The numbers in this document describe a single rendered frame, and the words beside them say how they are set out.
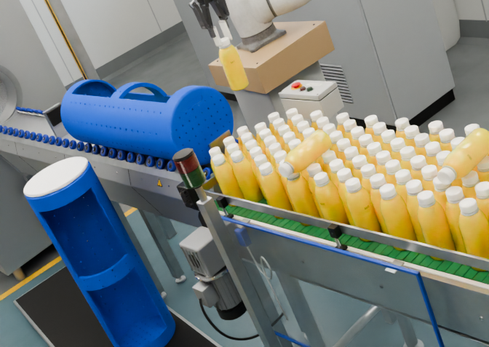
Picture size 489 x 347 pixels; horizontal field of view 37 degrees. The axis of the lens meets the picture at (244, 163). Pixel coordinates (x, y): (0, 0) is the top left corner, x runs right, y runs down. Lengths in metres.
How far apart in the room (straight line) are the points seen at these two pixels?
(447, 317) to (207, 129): 1.16
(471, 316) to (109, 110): 1.66
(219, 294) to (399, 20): 2.28
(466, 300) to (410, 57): 2.71
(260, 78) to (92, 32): 5.18
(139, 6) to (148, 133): 5.57
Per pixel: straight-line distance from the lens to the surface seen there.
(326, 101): 2.51
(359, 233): 1.95
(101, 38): 8.02
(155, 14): 8.27
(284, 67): 2.99
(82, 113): 3.12
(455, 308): 1.87
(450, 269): 1.85
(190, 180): 2.05
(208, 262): 2.42
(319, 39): 3.09
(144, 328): 3.45
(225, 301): 2.53
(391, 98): 4.30
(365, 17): 4.12
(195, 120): 2.61
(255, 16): 3.10
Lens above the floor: 2.04
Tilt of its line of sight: 25 degrees down
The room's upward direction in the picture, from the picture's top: 23 degrees counter-clockwise
